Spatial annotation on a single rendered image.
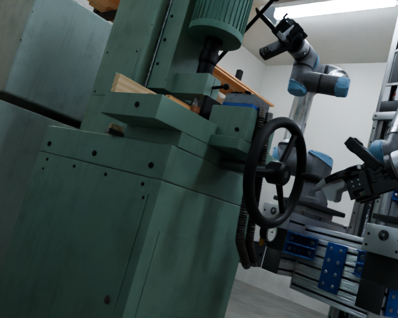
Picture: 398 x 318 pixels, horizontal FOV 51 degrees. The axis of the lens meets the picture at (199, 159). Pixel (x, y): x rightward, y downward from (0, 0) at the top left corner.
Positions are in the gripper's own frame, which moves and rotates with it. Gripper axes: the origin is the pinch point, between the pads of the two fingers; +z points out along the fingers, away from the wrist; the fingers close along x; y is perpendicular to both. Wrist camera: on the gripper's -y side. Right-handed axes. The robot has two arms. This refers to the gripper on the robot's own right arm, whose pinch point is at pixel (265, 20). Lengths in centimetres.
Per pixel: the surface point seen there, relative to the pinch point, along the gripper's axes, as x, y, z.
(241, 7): 1.9, -2.6, 13.5
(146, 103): 31, -33, 42
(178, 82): 6.9, -32.0, 15.7
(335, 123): -127, -17, -327
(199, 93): 16.4, -28.2, 15.7
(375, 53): -145, 60, -304
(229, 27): 6.7, -8.9, 16.0
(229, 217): 48, -46, 2
